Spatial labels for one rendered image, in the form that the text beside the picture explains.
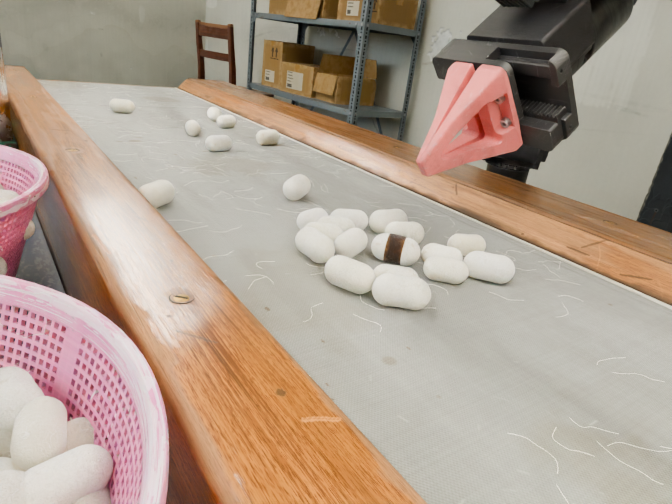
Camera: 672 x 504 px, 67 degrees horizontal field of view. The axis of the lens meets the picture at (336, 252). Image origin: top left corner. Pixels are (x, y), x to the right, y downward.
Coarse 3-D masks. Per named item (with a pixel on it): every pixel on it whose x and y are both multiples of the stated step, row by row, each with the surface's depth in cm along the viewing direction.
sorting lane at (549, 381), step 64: (128, 128) 70; (256, 128) 82; (192, 192) 47; (256, 192) 50; (320, 192) 53; (384, 192) 56; (256, 256) 36; (512, 256) 42; (320, 320) 29; (384, 320) 30; (448, 320) 31; (512, 320) 32; (576, 320) 33; (640, 320) 34; (320, 384) 23; (384, 384) 24; (448, 384) 25; (512, 384) 25; (576, 384) 26; (640, 384) 27; (384, 448) 20; (448, 448) 21; (512, 448) 21; (576, 448) 22; (640, 448) 22
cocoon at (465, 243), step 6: (456, 234) 40; (462, 234) 40; (468, 234) 41; (474, 234) 41; (450, 240) 40; (456, 240) 40; (462, 240) 40; (468, 240) 40; (474, 240) 40; (480, 240) 40; (450, 246) 40; (456, 246) 40; (462, 246) 40; (468, 246) 40; (474, 246) 40; (480, 246) 40; (462, 252) 40; (468, 252) 40
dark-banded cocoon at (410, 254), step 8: (376, 240) 37; (384, 240) 37; (408, 240) 37; (376, 248) 37; (384, 248) 37; (408, 248) 36; (416, 248) 37; (376, 256) 37; (408, 256) 36; (416, 256) 37; (400, 264) 37; (408, 264) 37
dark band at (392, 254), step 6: (390, 234) 37; (396, 234) 37; (390, 240) 37; (396, 240) 37; (402, 240) 37; (390, 246) 37; (396, 246) 36; (402, 246) 36; (384, 252) 37; (390, 252) 37; (396, 252) 36; (384, 258) 37; (390, 258) 37; (396, 258) 37; (396, 264) 37
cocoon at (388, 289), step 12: (384, 276) 31; (396, 276) 31; (372, 288) 31; (384, 288) 30; (396, 288) 30; (408, 288) 30; (420, 288) 30; (384, 300) 30; (396, 300) 30; (408, 300) 30; (420, 300) 30
